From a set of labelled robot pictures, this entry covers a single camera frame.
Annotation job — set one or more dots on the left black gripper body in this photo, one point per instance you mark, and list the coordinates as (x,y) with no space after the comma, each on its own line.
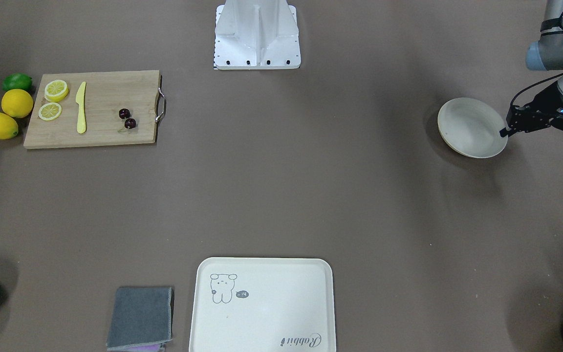
(545,101)

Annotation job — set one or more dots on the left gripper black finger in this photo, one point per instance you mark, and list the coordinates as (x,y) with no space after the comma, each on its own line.
(507,132)

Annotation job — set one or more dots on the cream rabbit tray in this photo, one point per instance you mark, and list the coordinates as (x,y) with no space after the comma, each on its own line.
(263,305)

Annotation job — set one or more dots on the dark red cherry lower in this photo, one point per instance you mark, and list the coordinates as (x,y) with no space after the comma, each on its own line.
(130,123)

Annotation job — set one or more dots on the dark red cherry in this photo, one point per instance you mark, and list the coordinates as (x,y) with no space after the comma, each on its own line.
(124,114)
(130,123)

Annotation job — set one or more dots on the dark red cherry upper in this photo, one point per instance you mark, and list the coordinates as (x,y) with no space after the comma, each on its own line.
(124,114)

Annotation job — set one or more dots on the beige round plate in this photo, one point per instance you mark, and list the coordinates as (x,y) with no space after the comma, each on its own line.
(471,128)

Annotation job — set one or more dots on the wooden cutting board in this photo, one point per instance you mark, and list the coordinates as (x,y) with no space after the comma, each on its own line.
(106,93)

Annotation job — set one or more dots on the grey folded cloth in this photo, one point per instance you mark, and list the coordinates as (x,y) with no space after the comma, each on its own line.
(141,319)

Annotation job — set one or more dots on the yellow plastic knife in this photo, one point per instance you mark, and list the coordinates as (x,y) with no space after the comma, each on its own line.
(81,125)

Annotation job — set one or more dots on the upper lemon slice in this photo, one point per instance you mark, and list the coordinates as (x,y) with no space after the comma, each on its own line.
(56,91)

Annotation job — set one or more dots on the lemon slice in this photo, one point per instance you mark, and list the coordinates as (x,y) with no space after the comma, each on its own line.
(56,91)
(50,111)

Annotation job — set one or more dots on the lower lemon slice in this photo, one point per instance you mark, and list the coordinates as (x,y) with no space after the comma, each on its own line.
(50,111)

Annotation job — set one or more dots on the round yellow lemon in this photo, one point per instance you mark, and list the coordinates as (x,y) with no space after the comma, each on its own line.
(17,103)

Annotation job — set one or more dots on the green lime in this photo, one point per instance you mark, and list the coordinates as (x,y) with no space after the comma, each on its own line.
(17,81)

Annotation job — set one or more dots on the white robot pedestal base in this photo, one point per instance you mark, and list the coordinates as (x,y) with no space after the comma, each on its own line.
(256,35)

